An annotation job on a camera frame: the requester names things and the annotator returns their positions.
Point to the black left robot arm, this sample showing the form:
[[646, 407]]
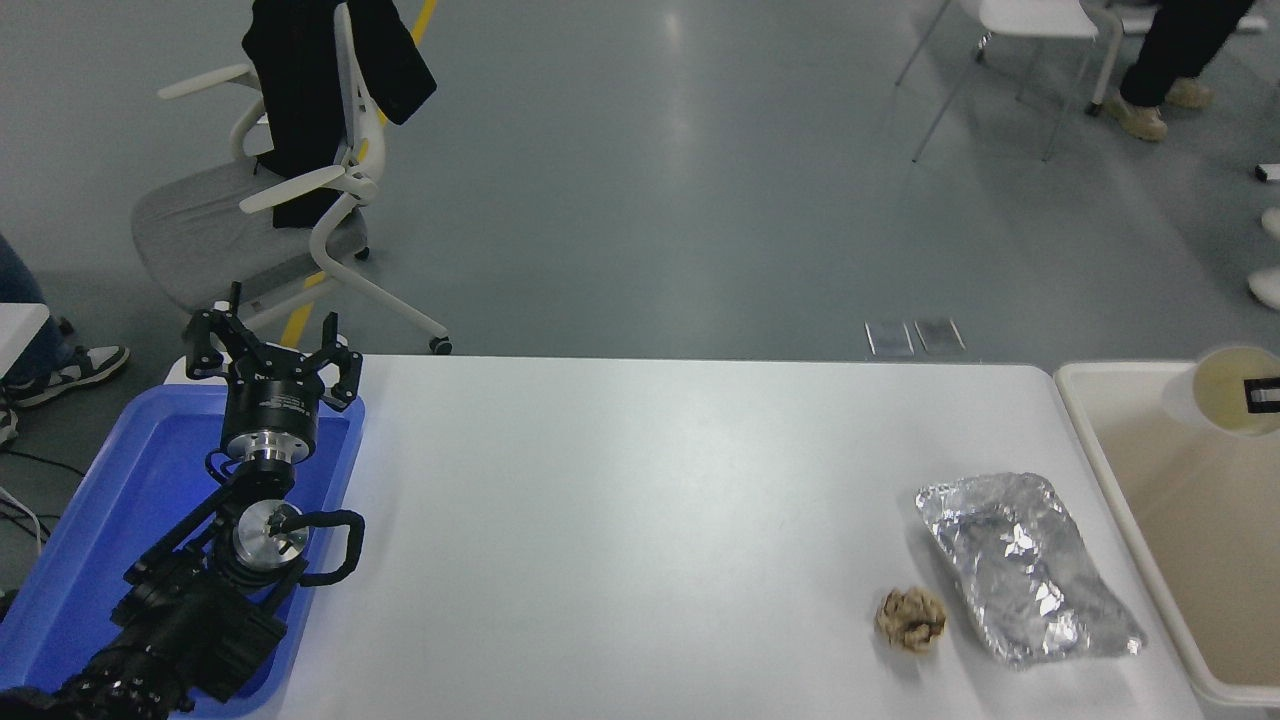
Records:
[[190, 620]]

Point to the white side table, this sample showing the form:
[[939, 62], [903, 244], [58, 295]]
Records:
[[15, 325]]

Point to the grey white office chair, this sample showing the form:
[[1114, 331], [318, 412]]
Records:
[[200, 230]]

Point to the crumpled silver foil tray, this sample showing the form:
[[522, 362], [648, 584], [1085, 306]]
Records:
[[1010, 560]]

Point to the blue plastic tray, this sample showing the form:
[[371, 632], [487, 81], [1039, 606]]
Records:
[[110, 480]]

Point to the large pale bin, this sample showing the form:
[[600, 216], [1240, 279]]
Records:
[[1200, 540]]

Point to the white metal-legged chair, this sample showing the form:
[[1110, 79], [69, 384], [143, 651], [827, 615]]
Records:
[[1030, 18]]

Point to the white furniture leg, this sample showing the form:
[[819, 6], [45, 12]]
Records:
[[1108, 55]]

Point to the crumpled tan paper ball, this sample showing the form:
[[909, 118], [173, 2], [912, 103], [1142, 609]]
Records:
[[910, 620]]

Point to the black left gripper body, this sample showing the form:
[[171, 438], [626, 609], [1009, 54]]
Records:
[[270, 400]]

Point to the black jacket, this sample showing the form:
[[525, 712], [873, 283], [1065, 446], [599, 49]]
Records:
[[300, 80]]

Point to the white paper cup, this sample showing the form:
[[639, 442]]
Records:
[[1215, 385]]

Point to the metal floor plate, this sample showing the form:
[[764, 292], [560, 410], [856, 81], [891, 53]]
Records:
[[940, 335], [888, 338]]

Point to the small white black object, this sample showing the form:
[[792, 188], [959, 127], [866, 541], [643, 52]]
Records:
[[1268, 172]]

